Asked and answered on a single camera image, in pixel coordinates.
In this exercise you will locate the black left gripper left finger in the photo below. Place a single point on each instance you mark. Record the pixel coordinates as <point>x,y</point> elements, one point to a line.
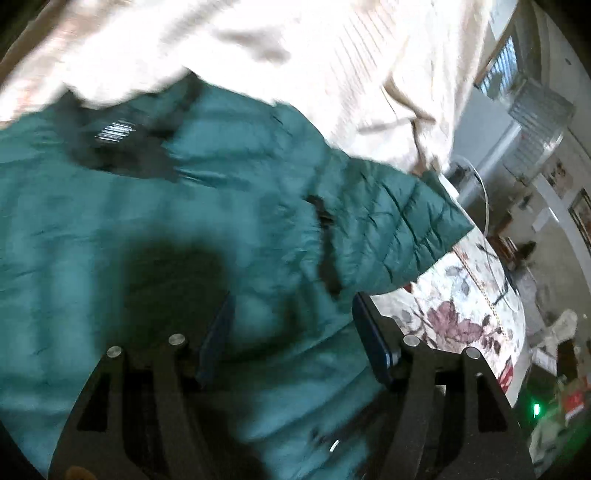
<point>140,417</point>

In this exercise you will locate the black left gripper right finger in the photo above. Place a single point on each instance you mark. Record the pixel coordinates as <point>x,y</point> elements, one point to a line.
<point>448,415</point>

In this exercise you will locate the teal quilted puffer jacket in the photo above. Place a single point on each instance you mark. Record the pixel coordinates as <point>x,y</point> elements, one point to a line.
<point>124,225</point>

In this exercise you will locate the floral bedspread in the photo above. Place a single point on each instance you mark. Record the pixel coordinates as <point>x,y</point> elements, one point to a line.
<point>438,276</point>

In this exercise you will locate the beige blanket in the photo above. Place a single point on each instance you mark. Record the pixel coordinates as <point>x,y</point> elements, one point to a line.
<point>385,80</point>

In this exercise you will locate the silver ventilation duct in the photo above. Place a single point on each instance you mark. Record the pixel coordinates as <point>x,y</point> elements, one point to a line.
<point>543,116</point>

